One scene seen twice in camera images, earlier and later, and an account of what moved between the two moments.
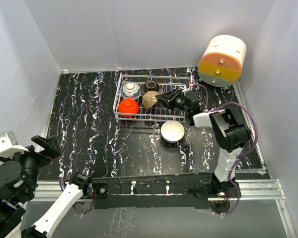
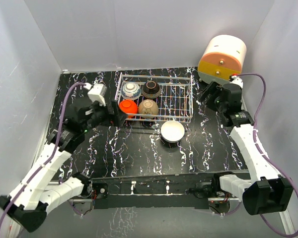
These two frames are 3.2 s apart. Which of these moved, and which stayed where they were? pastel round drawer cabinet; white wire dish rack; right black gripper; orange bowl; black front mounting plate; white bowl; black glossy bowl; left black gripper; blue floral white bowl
Moved: black glossy bowl; right black gripper; left black gripper
Stayed: pastel round drawer cabinet; white bowl; black front mounting plate; white wire dish rack; blue floral white bowl; orange bowl
